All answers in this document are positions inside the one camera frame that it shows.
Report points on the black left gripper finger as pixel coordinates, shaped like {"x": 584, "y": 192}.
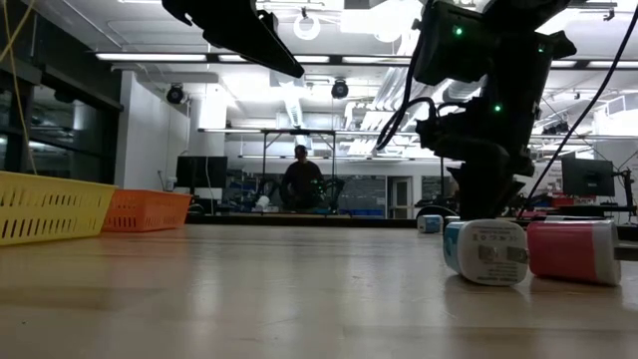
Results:
{"x": 234, "y": 25}

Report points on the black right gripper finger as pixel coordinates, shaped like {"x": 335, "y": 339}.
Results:
{"x": 486, "y": 194}

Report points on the teal white USB charger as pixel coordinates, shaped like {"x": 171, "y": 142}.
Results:
{"x": 478, "y": 254}
{"x": 429, "y": 224}

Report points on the pink white USB charger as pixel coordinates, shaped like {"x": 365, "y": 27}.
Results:
{"x": 563, "y": 251}

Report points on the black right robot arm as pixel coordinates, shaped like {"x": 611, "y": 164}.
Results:
{"x": 513, "y": 55}

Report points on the black arched clamp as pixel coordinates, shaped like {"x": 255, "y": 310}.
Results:
{"x": 192, "y": 208}
{"x": 423, "y": 210}

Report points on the overhead light bar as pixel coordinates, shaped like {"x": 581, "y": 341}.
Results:
{"x": 149, "y": 57}

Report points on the black computer monitor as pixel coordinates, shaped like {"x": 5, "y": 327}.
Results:
{"x": 588, "y": 177}
{"x": 199, "y": 172}

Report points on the person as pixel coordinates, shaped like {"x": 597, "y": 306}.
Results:
{"x": 301, "y": 182}

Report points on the orange plastic basket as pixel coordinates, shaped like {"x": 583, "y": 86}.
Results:
{"x": 144, "y": 212}

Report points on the yellow plastic basket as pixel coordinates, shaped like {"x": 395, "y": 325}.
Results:
{"x": 50, "y": 209}

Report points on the black ceiling camera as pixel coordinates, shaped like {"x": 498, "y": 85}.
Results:
{"x": 175, "y": 94}
{"x": 340, "y": 89}

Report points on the black background rig frame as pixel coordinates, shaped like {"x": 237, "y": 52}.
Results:
{"x": 299, "y": 131}

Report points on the black table frame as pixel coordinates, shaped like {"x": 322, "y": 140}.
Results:
{"x": 299, "y": 219}

